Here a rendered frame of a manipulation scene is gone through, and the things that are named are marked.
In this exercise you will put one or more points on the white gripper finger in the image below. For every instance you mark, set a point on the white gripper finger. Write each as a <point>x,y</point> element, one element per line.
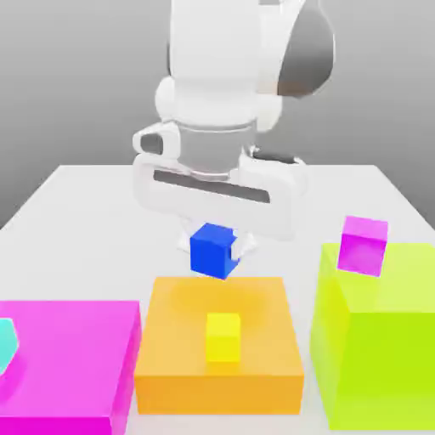
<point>245,245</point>
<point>185,239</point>

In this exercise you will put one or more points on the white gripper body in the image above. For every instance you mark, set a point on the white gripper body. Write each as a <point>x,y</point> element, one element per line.
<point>217,207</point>

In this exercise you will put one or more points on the small blue cube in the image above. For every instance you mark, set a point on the small blue cube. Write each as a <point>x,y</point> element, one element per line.
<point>212,251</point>

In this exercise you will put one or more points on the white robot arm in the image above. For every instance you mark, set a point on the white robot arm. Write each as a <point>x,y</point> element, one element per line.
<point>210,68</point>

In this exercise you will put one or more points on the small yellow cube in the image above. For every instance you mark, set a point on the small yellow cube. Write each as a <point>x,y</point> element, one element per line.
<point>222,336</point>

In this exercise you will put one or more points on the small magenta cube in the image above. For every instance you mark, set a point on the small magenta cube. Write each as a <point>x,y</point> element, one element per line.
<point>363,246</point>

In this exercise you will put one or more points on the small cyan cube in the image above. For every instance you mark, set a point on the small cyan cube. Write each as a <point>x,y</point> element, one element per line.
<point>6,343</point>

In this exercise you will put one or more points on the large orange box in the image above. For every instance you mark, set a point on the large orange box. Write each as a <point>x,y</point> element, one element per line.
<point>221,350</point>

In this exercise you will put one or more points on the large lime green box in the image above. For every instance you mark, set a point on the large lime green box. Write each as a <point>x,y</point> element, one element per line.
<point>377,336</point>

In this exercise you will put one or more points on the large magenta box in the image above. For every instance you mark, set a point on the large magenta box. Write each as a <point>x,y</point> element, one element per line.
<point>64,367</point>

